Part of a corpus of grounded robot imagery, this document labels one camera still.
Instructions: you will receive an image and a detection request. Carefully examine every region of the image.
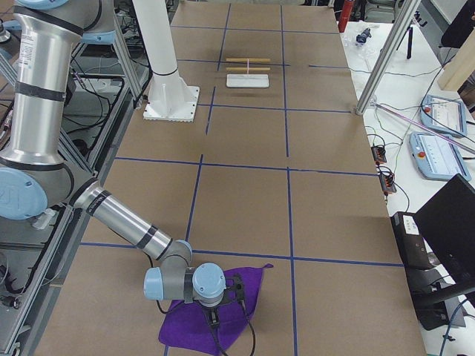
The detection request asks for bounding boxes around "lower wooden rack rod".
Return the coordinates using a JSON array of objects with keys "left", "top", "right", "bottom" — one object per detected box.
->
[{"left": 226, "top": 67, "right": 271, "bottom": 73}]

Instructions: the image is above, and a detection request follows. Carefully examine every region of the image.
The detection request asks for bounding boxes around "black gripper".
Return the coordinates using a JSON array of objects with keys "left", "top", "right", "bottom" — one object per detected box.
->
[{"left": 200, "top": 293, "right": 224, "bottom": 323}]

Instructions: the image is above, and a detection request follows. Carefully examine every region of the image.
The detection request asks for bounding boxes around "upper wooden rack rod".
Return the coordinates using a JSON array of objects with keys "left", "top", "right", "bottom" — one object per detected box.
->
[{"left": 226, "top": 57, "right": 271, "bottom": 64}]

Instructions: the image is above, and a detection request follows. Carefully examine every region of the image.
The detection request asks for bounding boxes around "near teach pendant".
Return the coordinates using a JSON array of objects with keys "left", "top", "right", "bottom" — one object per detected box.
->
[{"left": 409, "top": 132, "right": 471, "bottom": 181}]

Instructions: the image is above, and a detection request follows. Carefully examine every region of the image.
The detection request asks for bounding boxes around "purple microfiber towel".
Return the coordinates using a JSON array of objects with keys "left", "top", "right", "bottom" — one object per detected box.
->
[{"left": 158, "top": 263, "right": 273, "bottom": 355}]

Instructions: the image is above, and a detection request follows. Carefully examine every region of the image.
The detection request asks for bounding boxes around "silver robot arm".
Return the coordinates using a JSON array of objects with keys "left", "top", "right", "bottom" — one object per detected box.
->
[{"left": 1, "top": 1, "right": 226, "bottom": 309}]

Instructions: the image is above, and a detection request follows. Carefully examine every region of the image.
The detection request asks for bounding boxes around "aluminium frame post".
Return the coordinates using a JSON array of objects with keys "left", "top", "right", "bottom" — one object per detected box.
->
[{"left": 355, "top": 0, "right": 421, "bottom": 116}]

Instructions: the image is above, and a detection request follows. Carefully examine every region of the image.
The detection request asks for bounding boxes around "white camera mast pedestal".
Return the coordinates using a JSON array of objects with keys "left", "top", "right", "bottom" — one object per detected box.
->
[{"left": 133, "top": 0, "right": 200, "bottom": 122}]

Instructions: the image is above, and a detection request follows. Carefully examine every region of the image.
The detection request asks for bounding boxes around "black computer box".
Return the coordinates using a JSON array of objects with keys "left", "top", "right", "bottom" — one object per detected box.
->
[{"left": 390, "top": 211, "right": 440, "bottom": 271}]

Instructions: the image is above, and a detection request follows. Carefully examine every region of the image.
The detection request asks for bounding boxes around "far teach pendant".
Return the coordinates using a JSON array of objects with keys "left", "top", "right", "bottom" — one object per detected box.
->
[{"left": 420, "top": 94, "right": 467, "bottom": 137}]

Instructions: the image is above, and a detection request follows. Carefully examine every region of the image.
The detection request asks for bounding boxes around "teach pendant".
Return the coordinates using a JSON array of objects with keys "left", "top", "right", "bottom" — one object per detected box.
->
[
  {"left": 420, "top": 94, "right": 467, "bottom": 137},
  {"left": 409, "top": 132, "right": 471, "bottom": 181}
]

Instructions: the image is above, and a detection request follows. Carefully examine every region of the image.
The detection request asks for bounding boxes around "wooden rack rod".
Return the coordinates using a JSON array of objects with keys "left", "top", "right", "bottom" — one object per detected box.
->
[
  {"left": 226, "top": 57, "right": 271, "bottom": 64},
  {"left": 226, "top": 67, "right": 271, "bottom": 73}
]

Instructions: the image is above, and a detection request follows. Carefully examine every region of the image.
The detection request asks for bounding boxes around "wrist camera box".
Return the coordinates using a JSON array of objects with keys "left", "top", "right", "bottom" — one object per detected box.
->
[{"left": 221, "top": 274, "right": 245, "bottom": 304}]

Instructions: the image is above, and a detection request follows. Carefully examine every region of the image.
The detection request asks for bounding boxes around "white towel rack base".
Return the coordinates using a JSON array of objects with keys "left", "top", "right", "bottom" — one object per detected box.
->
[{"left": 226, "top": 73, "right": 269, "bottom": 88}]

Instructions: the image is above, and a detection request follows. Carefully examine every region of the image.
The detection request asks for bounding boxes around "red bottle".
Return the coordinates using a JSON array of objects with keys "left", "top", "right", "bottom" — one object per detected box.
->
[{"left": 338, "top": 0, "right": 354, "bottom": 33}]

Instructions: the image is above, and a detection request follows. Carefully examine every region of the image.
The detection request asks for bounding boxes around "black monitor with stand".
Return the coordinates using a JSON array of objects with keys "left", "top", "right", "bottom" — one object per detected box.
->
[{"left": 412, "top": 174, "right": 474, "bottom": 330}]

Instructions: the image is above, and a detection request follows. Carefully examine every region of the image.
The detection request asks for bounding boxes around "near orange connector block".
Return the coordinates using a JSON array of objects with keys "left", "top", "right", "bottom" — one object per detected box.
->
[{"left": 377, "top": 166, "right": 397, "bottom": 196}]

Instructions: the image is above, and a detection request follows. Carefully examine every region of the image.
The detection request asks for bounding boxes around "far orange connector block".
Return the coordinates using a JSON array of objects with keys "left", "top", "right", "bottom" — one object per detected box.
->
[{"left": 371, "top": 145, "right": 387, "bottom": 165}]

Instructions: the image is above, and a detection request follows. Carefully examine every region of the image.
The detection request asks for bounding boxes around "wooden board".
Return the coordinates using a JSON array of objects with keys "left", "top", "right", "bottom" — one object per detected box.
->
[{"left": 437, "top": 26, "right": 474, "bottom": 91}]

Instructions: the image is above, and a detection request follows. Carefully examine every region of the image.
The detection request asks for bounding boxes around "orange connector block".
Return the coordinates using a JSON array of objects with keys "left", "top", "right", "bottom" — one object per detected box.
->
[
  {"left": 377, "top": 166, "right": 397, "bottom": 196},
  {"left": 371, "top": 145, "right": 387, "bottom": 165}
]

